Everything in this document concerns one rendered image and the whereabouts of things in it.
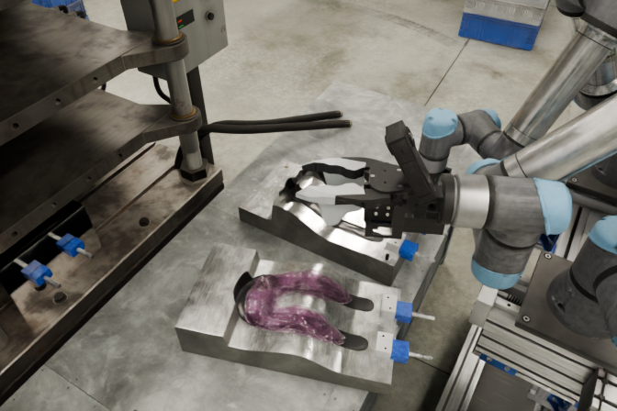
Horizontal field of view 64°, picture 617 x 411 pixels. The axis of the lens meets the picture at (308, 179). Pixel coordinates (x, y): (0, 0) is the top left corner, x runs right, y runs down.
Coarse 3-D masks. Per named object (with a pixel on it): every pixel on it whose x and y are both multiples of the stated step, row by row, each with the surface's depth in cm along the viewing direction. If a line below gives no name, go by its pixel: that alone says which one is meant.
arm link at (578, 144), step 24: (576, 120) 74; (600, 120) 71; (552, 144) 75; (576, 144) 73; (600, 144) 71; (480, 168) 85; (504, 168) 80; (528, 168) 77; (552, 168) 75; (576, 168) 75
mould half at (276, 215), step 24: (288, 168) 163; (264, 192) 154; (240, 216) 152; (264, 216) 147; (288, 216) 139; (312, 216) 140; (360, 216) 143; (288, 240) 147; (312, 240) 141; (336, 240) 137; (360, 240) 136; (384, 240) 136; (360, 264) 136; (384, 264) 131
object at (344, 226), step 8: (296, 176) 146; (304, 176) 149; (320, 176) 152; (288, 184) 153; (296, 184) 145; (280, 192) 149; (288, 192) 143; (304, 200) 144; (312, 208) 142; (320, 216) 142; (344, 224) 142; (352, 224) 141; (352, 232) 139; (360, 232) 139; (376, 232) 138; (376, 240) 136
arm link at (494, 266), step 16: (480, 240) 74; (496, 240) 70; (480, 256) 75; (496, 256) 72; (512, 256) 70; (528, 256) 71; (480, 272) 76; (496, 272) 73; (512, 272) 73; (496, 288) 76
